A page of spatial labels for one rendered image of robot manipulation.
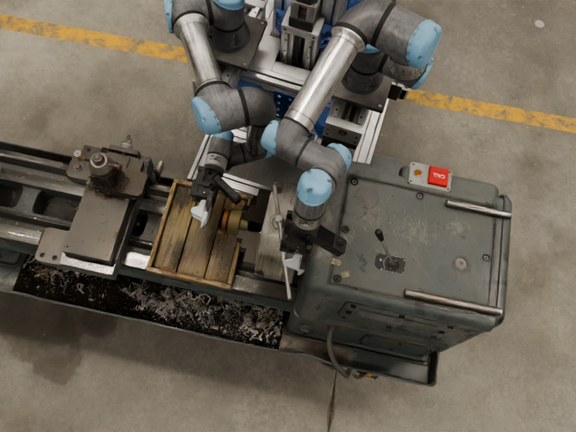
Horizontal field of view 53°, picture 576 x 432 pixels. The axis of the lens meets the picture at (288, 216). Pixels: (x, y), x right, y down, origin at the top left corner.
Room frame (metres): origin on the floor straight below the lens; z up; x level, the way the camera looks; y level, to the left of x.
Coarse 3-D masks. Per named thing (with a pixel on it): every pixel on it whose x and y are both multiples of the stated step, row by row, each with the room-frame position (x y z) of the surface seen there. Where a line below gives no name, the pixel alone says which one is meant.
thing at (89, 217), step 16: (128, 160) 0.85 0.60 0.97; (96, 192) 0.71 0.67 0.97; (80, 208) 0.64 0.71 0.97; (96, 208) 0.65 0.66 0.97; (112, 208) 0.66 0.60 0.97; (128, 208) 0.68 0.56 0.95; (80, 224) 0.58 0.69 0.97; (96, 224) 0.59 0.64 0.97; (112, 224) 0.61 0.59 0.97; (80, 240) 0.53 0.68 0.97; (96, 240) 0.54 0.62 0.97; (112, 240) 0.55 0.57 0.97; (80, 256) 0.48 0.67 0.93; (96, 256) 0.48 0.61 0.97; (112, 256) 0.50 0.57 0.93
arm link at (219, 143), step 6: (228, 132) 0.96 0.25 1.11; (216, 138) 0.93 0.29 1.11; (222, 138) 0.93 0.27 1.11; (228, 138) 0.94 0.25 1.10; (210, 144) 0.91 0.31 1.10; (216, 144) 0.91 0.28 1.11; (222, 144) 0.91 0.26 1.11; (228, 144) 0.92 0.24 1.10; (210, 150) 0.88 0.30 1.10; (216, 150) 0.88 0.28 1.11; (222, 150) 0.89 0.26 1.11; (228, 150) 0.90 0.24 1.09; (228, 156) 0.88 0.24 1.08
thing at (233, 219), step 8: (224, 208) 0.68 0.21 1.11; (232, 208) 0.69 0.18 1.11; (224, 216) 0.65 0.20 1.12; (232, 216) 0.66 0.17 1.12; (240, 216) 0.66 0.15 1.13; (224, 224) 0.63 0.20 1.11; (232, 224) 0.63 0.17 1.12; (240, 224) 0.64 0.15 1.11; (248, 224) 0.64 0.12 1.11; (232, 232) 0.61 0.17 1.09
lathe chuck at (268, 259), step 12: (288, 192) 0.73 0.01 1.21; (288, 204) 0.68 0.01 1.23; (264, 228) 0.60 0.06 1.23; (276, 228) 0.60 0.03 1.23; (264, 240) 0.56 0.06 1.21; (276, 240) 0.57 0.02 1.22; (264, 252) 0.53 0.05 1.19; (276, 252) 0.54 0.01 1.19; (264, 264) 0.51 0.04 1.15; (276, 264) 0.51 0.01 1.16; (264, 276) 0.49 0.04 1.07; (276, 276) 0.49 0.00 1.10
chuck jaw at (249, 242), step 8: (240, 232) 0.61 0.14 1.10; (248, 232) 0.62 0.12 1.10; (240, 240) 0.59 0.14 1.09; (248, 240) 0.59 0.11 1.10; (256, 240) 0.60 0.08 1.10; (240, 248) 0.56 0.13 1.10; (248, 248) 0.56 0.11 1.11; (256, 248) 0.57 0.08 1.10; (248, 256) 0.54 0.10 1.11; (248, 264) 0.52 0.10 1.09; (256, 272) 0.50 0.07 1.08
